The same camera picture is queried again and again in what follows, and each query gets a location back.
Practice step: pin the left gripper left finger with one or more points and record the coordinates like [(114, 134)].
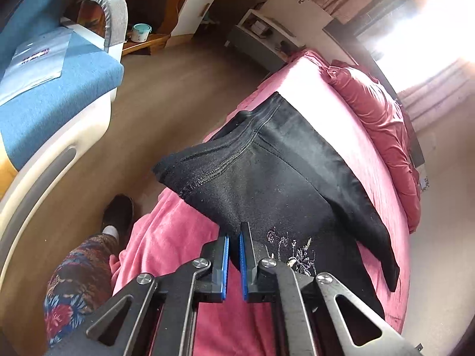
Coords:
[(154, 315)]

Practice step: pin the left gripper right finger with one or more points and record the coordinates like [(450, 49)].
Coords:
[(314, 315)]

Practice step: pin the black pants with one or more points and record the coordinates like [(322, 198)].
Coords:
[(269, 168)]

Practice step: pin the floral patterned trouser leg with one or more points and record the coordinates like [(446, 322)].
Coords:
[(78, 286)]

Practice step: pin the pink bed sheet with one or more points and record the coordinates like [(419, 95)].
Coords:
[(173, 232)]

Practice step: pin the black shoe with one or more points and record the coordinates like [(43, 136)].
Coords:
[(118, 219)]

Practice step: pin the blue cushioned sofa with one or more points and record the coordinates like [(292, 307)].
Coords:
[(45, 130)]

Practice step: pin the red quilted duvet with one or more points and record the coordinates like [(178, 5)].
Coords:
[(383, 120)]

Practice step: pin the dark headboard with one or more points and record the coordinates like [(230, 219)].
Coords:
[(349, 43)]

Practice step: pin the grey white bedside shelf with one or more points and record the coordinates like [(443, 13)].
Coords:
[(264, 40)]

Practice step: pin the clear plastic document sleeve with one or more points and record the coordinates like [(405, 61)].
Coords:
[(35, 62)]

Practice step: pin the teal lidded white jar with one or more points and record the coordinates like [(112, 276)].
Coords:
[(140, 32)]

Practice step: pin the wooden shelf unit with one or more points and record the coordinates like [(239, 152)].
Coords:
[(112, 22)]

